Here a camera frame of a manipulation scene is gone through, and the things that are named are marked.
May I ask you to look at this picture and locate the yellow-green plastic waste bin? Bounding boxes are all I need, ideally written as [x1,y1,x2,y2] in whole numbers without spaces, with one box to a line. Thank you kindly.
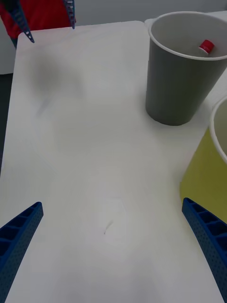
[179,96,227,224]

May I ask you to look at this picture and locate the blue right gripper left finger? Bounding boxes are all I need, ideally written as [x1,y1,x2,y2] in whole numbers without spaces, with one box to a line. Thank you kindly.
[0,201,44,303]

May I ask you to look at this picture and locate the red object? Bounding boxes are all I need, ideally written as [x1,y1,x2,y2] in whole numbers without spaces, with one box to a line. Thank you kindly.
[0,0,77,40]

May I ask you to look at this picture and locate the grey plastic waste bin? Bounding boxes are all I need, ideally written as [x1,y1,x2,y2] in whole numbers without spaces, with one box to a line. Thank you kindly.
[144,11,227,126]

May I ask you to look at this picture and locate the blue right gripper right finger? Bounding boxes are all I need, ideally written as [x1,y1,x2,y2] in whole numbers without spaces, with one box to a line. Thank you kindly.
[182,197,227,303]

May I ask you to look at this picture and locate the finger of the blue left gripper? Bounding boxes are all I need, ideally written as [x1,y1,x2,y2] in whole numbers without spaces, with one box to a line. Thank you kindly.
[4,0,35,44]
[61,0,76,30]

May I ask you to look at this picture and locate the clear bottle with red cap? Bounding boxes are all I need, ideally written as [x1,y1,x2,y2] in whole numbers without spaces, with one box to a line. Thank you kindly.
[198,39,215,56]

